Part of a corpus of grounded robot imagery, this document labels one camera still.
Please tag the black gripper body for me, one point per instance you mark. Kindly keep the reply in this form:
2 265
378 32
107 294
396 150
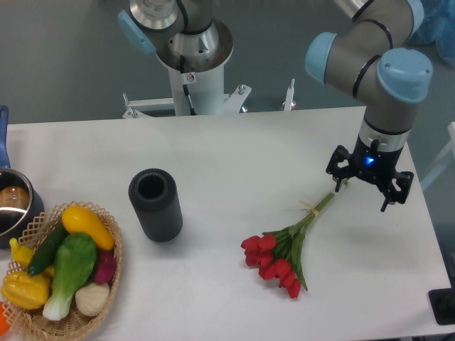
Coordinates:
370 163

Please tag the red tulip bouquet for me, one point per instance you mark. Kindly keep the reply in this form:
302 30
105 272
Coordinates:
277 254

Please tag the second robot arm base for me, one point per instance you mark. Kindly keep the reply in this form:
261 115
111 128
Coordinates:
185 27

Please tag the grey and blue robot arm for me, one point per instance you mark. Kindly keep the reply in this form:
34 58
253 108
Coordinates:
370 64

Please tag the white stand right edge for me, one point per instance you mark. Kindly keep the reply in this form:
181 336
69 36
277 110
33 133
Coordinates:
441 161

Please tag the black device at table edge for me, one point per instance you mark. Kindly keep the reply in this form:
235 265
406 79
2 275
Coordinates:
442 303

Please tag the blue plastic bag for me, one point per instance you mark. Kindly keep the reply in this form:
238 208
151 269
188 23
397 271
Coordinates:
437 28

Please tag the dark grey ribbed vase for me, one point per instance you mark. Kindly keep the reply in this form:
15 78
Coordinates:
154 197

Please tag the purple radish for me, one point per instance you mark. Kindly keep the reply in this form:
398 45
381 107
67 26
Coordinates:
105 268

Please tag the yellow squash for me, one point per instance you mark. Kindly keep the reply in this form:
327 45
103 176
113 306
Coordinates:
78 219

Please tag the green bok choy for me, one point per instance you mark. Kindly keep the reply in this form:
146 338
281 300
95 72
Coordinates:
74 262

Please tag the white garlic bulb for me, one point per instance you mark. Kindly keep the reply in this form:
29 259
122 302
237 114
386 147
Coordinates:
91 298

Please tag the woven wicker basket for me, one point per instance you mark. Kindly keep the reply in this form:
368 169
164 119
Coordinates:
30 324

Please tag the green cucumber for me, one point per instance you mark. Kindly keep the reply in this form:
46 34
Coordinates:
46 252

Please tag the small yellow gourd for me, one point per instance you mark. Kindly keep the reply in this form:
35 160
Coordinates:
27 258

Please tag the yellow bell pepper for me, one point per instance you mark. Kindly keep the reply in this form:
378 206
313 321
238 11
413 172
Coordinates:
24 291

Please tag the orange object at edge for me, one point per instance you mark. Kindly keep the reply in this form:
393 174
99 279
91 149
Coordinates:
4 325

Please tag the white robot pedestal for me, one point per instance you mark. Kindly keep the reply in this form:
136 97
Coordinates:
197 83

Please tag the dark pot with blue handle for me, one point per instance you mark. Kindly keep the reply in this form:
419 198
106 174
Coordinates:
20 203

